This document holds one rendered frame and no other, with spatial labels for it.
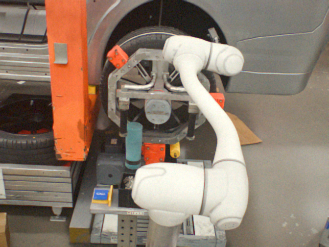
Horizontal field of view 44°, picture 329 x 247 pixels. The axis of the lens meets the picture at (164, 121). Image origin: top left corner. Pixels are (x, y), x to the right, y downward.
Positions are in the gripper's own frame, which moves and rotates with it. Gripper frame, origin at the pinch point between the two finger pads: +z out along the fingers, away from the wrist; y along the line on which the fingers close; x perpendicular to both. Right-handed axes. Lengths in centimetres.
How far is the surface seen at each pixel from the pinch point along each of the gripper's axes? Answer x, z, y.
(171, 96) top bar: 24.2, 11.3, -17.8
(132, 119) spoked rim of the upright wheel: 51, 48, -33
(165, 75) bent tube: 24.3, 26.6, -9.9
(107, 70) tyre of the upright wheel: 54, 38, -1
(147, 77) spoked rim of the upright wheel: 34, 41, -11
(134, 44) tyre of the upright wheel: 36, 35, 9
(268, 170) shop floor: -31, 109, -121
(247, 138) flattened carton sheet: -28, 154, -109
